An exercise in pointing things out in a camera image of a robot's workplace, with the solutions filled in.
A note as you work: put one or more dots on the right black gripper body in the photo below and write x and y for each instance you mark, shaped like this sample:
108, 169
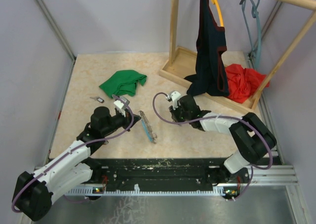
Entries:
178, 113

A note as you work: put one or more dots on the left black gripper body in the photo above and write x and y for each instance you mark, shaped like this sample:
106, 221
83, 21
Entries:
118, 121

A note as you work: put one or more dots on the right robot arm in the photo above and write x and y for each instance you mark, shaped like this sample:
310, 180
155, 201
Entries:
252, 138

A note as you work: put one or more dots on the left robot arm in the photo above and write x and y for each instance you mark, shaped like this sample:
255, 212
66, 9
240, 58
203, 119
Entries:
36, 192

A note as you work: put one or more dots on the green cloth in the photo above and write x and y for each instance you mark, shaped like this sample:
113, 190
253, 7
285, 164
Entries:
123, 82

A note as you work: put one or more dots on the dark navy garment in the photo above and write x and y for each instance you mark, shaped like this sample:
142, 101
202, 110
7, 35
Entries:
210, 76

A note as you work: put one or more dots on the red cloth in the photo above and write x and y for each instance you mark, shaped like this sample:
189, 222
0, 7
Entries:
242, 82

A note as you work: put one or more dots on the yellow hanger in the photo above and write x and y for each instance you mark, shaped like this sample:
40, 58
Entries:
216, 3

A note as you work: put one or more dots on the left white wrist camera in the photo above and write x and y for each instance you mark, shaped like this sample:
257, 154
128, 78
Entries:
121, 104

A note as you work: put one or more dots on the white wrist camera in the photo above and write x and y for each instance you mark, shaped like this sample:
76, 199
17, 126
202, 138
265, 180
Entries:
121, 104
174, 97

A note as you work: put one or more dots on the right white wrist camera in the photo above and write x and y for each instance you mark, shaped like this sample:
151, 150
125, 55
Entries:
174, 97

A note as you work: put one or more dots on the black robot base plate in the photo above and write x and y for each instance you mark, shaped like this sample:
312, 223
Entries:
165, 175

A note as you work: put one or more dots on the aluminium rail frame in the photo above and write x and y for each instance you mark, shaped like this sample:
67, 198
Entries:
275, 176

